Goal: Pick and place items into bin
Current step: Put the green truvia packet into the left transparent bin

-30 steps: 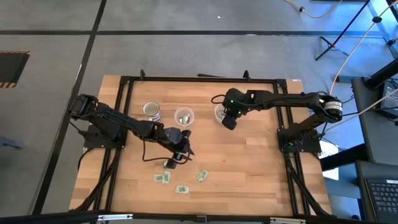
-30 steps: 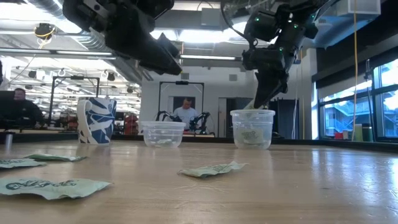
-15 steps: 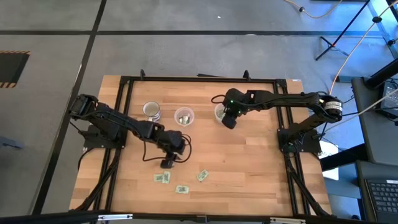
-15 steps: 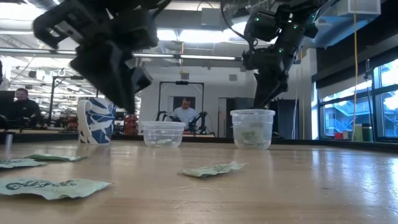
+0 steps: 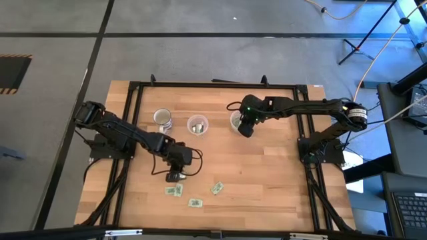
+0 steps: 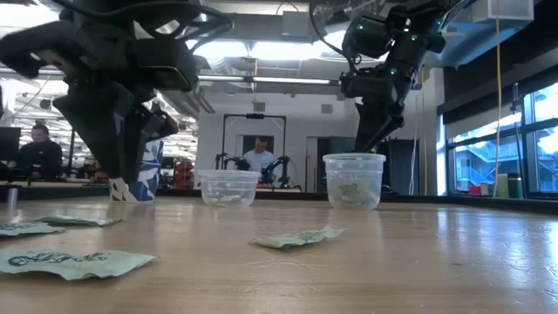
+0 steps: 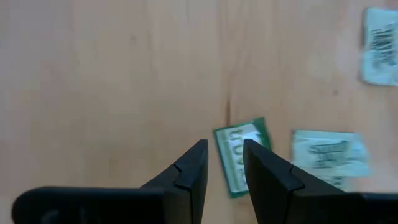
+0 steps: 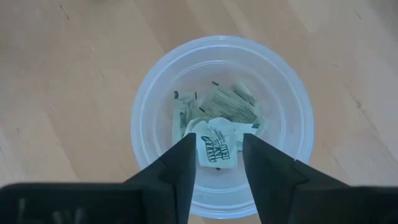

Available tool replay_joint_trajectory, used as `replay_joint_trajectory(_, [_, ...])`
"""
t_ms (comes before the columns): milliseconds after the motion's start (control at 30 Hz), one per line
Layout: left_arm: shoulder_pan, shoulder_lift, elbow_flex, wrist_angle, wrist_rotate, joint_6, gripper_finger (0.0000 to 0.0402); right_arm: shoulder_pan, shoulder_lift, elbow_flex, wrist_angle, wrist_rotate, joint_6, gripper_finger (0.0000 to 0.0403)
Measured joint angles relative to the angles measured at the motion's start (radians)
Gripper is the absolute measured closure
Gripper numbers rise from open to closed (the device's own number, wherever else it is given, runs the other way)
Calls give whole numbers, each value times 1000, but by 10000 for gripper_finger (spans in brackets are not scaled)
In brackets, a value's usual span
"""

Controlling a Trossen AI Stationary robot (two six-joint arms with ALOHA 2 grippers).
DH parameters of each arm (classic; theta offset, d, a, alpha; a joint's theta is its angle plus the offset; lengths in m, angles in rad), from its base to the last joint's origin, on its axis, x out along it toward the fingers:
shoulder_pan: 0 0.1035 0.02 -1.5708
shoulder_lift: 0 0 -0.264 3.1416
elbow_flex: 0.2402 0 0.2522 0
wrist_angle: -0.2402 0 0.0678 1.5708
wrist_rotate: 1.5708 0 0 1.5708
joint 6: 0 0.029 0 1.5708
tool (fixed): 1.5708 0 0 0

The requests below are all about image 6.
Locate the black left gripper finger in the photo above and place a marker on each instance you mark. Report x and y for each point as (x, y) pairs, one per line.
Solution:
(146, 131)
(104, 126)

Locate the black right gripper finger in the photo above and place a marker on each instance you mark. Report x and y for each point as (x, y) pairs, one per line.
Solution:
(388, 124)
(365, 126)

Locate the green printed tea packet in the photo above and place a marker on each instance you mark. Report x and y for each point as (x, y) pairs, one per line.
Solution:
(231, 200)
(26, 229)
(296, 238)
(353, 192)
(65, 261)

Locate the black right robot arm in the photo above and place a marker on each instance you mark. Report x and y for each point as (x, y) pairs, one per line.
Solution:
(405, 43)

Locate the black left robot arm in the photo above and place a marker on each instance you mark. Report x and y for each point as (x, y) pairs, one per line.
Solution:
(131, 11)

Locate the white mug with blue pattern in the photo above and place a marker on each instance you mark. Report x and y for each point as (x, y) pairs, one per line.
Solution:
(148, 174)

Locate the dark tall cabinet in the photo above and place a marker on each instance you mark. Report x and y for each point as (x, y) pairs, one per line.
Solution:
(335, 165)

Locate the clear plastic cup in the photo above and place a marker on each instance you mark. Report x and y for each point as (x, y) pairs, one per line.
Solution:
(335, 170)
(209, 183)

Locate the red equipment rack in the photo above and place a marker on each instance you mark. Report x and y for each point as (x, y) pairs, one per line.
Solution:
(184, 174)

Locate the person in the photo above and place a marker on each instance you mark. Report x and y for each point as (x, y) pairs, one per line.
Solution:
(41, 157)
(259, 159)

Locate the long ceiling light strip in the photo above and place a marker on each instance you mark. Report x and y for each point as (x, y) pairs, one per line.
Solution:
(283, 80)

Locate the dark computer monitor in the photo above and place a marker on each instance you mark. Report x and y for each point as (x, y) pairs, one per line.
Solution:
(9, 144)

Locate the large glass window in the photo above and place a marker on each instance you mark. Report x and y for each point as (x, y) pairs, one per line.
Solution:
(479, 161)

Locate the small red box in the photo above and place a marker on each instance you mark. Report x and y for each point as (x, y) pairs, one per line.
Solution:
(474, 190)

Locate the light green canister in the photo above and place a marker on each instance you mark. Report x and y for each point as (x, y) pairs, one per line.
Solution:
(501, 185)

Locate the dark green canister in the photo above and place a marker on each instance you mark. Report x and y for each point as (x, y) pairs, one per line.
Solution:
(515, 185)

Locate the neighbouring rig black frame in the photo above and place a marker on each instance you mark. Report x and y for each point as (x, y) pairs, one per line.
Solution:
(255, 116)

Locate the black aluminium table frame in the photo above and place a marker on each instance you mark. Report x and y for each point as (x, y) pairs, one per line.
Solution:
(479, 201)

